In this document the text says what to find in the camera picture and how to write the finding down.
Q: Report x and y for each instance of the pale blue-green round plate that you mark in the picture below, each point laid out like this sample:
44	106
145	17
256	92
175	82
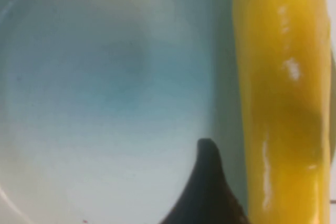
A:
92	77

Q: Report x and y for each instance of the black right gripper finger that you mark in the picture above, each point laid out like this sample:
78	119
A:
204	195

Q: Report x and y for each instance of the yellow banana with green tip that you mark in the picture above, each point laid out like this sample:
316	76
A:
283	51

